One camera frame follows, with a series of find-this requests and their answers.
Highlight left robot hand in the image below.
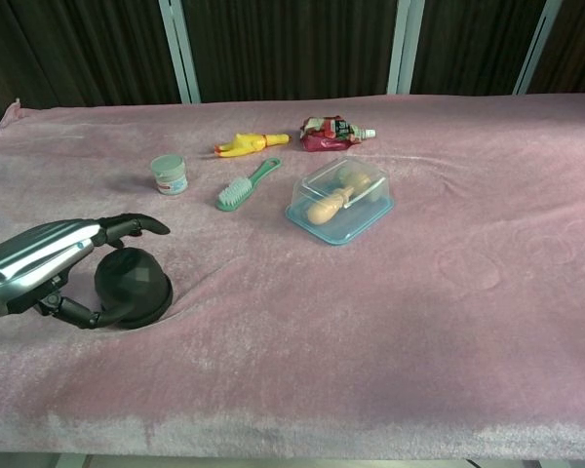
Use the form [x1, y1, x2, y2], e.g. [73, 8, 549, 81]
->
[0, 213, 172, 331]

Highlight black round object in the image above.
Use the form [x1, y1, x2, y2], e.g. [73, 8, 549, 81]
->
[94, 247, 175, 332]

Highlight small white cream jar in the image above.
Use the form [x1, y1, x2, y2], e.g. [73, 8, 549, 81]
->
[150, 154, 189, 197]

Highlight green scrub brush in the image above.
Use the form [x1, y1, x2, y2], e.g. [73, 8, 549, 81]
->
[215, 156, 283, 213]

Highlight yellow rubber chicken toy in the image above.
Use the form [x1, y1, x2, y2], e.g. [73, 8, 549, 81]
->
[213, 132, 293, 159]

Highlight clear plastic food container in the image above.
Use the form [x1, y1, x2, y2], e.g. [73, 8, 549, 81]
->
[285, 156, 396, 247]

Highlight pink fleece table cloth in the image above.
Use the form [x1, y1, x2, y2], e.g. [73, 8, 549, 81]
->
[0, 92, 585, 462]

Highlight red spouted snack pouch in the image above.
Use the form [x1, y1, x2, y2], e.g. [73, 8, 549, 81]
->
[299, 115, 377, 153]

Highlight light partition frame post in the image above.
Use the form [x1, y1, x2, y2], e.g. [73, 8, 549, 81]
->
[158, 0, 203, 105]
[512, 0, 565, 97]
[385, 0, 426, 96]

